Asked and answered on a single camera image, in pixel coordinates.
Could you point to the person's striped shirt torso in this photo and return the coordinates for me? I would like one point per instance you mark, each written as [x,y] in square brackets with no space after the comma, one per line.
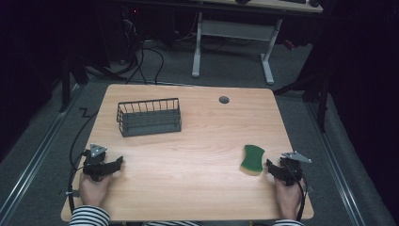
[172,223]

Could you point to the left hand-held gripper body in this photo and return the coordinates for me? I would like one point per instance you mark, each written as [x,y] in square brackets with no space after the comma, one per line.
[95,158]

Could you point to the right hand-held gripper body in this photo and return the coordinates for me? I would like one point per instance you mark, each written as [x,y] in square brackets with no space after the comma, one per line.
[291,166]

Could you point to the person's left hand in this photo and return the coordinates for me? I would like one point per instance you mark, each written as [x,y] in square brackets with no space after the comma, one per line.
[92,190]

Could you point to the white-legged wooden desk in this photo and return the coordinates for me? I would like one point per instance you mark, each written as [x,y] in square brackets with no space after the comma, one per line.
[238,30]

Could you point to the person's right hand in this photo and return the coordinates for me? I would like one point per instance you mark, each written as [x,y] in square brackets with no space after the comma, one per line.
[288,199]

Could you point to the green and yellow sponge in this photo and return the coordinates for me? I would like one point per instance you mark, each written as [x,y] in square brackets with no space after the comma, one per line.
[252,159]

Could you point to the black metal stand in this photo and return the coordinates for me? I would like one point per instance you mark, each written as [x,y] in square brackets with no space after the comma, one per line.
[65,84]
[316,88]

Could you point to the metal floor rail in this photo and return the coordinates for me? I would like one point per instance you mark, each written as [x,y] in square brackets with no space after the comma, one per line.
[29,163]
[337,166]

